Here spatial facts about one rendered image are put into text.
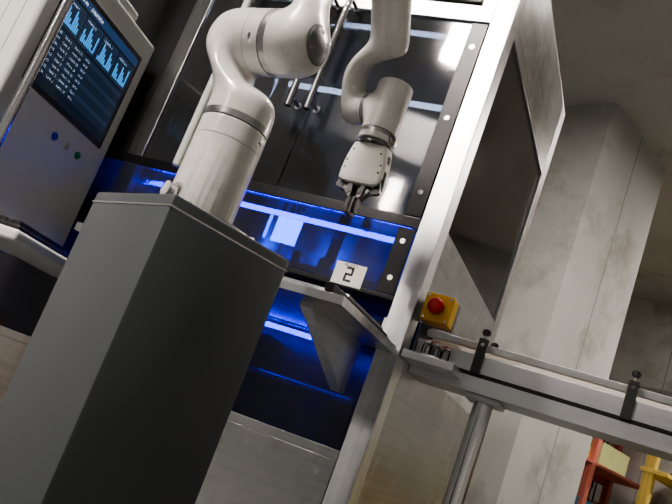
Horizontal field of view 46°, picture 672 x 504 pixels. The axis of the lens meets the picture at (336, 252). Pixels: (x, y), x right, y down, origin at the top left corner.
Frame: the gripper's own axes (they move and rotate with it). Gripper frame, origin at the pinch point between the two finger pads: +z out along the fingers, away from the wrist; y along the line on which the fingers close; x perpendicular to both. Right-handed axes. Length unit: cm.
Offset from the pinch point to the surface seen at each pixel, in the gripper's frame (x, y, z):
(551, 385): -39, -47, 19
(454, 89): -28, -3, -48
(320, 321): -0.5, -2.5, 26.5
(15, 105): 24, 80, 2
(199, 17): -28, 86, -60
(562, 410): -39, -51, 24
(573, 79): -329, 31, -235
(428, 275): -30.0, -12.6, 2.8
